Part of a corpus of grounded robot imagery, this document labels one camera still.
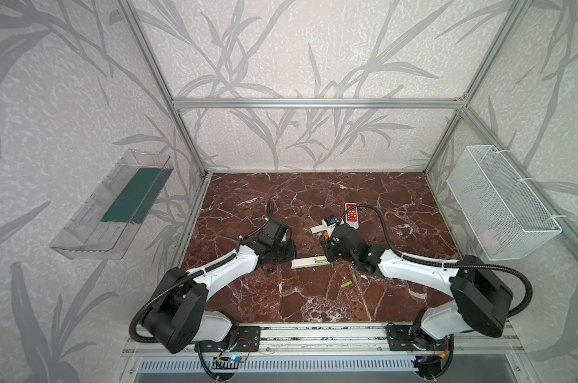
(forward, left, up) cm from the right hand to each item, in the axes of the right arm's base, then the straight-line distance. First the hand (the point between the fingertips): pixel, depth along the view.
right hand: (323, 234), depth 87 cm
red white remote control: (+14, -14, -9) cm, 21 cm away
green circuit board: (-37, +28, -9) cm, 47 cm away
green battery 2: (-15, -8, -10) cm, 20 cm away
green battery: (-7, +1, -7) cm, 10 cm away
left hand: (-4, +8, -2) cm, 9 cm away
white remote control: (-7, +8, -9) cm, 14 cm away
